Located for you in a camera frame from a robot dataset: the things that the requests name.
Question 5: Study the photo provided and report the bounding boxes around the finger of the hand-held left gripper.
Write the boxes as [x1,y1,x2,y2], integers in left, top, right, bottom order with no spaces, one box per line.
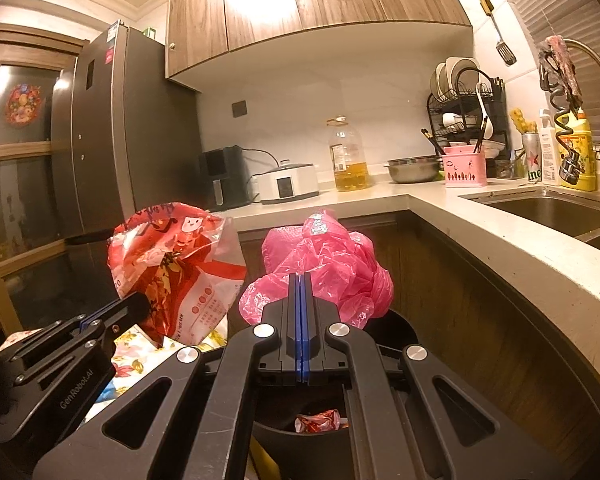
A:
[0,316,88,363]
[12,292,151,386]

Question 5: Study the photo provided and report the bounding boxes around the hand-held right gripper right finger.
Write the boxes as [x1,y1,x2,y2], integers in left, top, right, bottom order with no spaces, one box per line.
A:
[301,274,568,480]

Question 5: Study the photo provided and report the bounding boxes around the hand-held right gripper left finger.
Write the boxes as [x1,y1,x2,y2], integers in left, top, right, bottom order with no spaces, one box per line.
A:
[32,272,303,480]

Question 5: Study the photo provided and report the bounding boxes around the large red white printed bag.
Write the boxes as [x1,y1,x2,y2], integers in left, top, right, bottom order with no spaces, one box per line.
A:
[106,201,248,347]

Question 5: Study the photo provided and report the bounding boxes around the small red white plastic bag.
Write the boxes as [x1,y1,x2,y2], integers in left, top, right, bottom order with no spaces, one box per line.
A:
[294,409,342,434]

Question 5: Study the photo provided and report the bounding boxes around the pink plastic bag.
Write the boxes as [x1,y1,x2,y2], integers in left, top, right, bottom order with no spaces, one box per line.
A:
[238,208,395,329]

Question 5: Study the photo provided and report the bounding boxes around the black trash bin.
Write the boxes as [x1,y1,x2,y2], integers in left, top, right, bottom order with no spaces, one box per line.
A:
[202,309,418,480]

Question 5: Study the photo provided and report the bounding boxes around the yellow plastic item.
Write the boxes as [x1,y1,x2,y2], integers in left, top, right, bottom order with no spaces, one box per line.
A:
[252,440,277,480]

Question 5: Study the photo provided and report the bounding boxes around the white electric cooker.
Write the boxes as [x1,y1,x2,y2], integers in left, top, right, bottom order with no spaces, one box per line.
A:
[256,160,321,205]

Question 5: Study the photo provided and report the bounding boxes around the black air fryer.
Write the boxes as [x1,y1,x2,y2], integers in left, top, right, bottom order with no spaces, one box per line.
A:
[198,146,252,212]

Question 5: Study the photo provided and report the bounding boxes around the grey refrigerator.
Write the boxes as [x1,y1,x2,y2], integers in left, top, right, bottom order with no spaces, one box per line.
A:
[49,20,207,331]

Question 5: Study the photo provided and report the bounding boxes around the cooking oil bottle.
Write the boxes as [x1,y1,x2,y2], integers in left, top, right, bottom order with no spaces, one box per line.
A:
[327,116,372,193]

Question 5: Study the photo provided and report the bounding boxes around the wooden glass panel door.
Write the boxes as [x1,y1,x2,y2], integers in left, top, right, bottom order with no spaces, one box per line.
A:
[0,30,91,331]

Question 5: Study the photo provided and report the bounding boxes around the steel mixing bowl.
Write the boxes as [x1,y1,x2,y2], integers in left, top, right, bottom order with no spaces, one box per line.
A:
[384,156,442,184]

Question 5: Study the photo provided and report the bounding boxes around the pink utensil holder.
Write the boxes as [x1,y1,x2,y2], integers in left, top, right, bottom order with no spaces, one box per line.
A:
[441,146,487,189]

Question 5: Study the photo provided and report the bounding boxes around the black cooking utensil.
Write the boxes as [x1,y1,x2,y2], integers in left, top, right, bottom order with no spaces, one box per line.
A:
[420,128,445,157]

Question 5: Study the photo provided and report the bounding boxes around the red flower decal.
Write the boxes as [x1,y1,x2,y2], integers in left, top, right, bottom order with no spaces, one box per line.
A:
[4,84,43,125]

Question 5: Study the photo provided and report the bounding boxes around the steel sink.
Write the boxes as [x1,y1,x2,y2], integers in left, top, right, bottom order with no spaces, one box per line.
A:
[460,185,600,256]

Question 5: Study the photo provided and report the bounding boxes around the white ladle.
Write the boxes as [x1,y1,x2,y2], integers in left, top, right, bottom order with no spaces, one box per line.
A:
[476,82,496,141]

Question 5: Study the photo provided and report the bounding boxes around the green white drink can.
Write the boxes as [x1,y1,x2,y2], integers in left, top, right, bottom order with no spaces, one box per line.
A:
[521,132,543,183]

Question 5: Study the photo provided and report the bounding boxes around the black dish rack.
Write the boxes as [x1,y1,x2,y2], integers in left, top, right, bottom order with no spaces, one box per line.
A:
[426,67,511,178]

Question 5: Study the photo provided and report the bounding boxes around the white pump bottle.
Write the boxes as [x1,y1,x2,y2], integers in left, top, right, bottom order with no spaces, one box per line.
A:
[537,109,561,181]

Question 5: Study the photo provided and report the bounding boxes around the yellow flower sprig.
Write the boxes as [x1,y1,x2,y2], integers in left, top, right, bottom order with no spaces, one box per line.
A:
[509,106,538,136]

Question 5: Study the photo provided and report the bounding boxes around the yellow detergent bottle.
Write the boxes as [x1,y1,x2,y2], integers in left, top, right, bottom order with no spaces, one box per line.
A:
[555,109,598,192]

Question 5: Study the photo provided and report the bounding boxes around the hanging slotted spatula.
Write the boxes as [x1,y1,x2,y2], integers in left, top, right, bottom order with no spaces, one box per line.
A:
[477,0,518,67]

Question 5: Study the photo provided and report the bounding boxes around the pink dishcloth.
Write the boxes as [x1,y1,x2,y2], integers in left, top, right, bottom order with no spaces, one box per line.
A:
[539,35,583,98]

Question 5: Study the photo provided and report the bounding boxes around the steel faucet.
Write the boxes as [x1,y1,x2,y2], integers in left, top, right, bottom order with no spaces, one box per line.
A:
[562,37,600,161]

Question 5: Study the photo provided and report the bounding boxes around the grey window blinds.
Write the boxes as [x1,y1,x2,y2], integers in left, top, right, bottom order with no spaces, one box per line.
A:
[482,0,600,143]

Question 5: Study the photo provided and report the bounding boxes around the black power cable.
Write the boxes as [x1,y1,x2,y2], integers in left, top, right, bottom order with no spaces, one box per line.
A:
[240,147,281,167]

